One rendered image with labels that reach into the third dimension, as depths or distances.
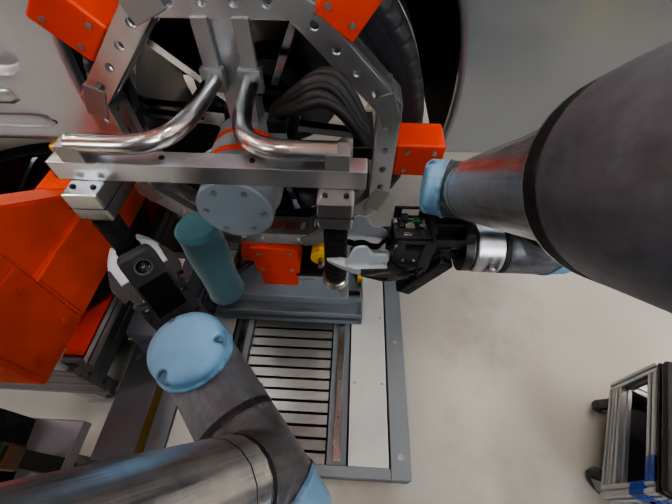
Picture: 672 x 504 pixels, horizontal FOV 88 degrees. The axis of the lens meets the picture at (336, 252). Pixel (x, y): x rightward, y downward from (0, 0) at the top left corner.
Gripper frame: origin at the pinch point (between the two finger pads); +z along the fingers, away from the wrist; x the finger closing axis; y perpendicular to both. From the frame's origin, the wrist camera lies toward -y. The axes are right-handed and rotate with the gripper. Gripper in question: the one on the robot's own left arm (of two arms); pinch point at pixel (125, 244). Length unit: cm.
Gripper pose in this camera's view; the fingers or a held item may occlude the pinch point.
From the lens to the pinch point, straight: 65.8
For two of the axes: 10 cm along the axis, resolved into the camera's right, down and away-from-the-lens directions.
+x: 7.4, -5.4, 4.0
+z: -6.7, -6.0, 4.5
